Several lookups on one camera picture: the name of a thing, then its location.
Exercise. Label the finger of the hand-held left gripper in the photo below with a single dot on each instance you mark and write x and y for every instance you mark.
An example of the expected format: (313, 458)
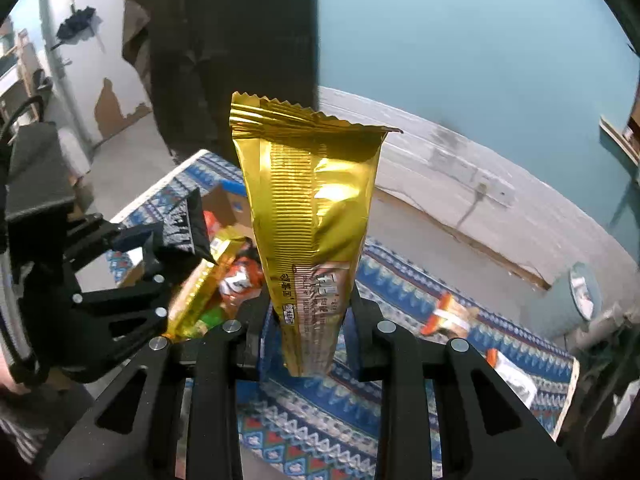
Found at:
(127, 241)
(125, 300)

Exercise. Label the wooden wall shelf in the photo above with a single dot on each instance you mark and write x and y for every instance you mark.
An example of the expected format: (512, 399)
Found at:
(612, 132)

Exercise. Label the white orange snack packet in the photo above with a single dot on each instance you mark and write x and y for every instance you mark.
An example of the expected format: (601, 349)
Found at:
(512, 377)

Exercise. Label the orange striped snack packet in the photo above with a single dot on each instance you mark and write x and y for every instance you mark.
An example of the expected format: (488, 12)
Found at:
(450, 315)

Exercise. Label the large orange snack packet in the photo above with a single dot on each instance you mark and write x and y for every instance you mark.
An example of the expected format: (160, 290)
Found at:
(240, 280)

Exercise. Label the black umbrella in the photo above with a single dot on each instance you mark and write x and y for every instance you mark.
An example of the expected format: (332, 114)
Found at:
(75, 22)

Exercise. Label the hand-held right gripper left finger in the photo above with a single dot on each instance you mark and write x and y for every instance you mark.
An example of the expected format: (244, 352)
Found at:
(250, 340)

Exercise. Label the white roll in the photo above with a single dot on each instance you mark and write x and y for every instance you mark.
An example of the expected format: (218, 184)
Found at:
(74, 150)

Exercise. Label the white wall socket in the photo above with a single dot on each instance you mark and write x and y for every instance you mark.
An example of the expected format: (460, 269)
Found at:
(504, 192)
(487, 180)
(441, 157)
(464, 162)

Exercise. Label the green snack packet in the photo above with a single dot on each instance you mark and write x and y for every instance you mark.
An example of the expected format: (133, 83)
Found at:
(210, 319)

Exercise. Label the pale green trash bin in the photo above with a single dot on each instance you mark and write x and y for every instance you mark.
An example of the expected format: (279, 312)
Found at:
(550, 305)

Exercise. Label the dark curtain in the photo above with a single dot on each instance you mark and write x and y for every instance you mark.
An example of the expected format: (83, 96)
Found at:
(235, 35)

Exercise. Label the gold snack packet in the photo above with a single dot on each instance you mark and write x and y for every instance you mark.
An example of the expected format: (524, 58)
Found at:
(200, 295)
(310, 210)

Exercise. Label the white pipe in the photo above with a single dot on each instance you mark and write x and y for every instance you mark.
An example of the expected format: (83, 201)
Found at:
(600, 327)

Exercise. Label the dark green plant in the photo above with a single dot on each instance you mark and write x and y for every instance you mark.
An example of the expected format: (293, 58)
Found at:
(610, 390)

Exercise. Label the black snack packet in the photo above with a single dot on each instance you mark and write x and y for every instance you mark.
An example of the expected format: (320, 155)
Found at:
(187, 230)

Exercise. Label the blue cardboard box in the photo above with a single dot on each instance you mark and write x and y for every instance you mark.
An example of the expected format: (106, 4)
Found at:
(230, 205)

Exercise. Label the blue patterned blanket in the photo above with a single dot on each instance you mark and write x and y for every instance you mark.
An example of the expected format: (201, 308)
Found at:
(400, 280)

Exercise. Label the white door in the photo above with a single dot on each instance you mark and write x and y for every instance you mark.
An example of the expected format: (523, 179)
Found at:
(85, 70)

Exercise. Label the person's left forearm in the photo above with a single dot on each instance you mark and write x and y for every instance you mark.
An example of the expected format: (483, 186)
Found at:
(20, 435)

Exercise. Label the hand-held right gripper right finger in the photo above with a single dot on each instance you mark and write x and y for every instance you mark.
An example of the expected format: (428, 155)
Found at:
(367, 350)

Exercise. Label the wooden rack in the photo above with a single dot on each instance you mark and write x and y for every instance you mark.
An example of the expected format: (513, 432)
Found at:
(25, 55)

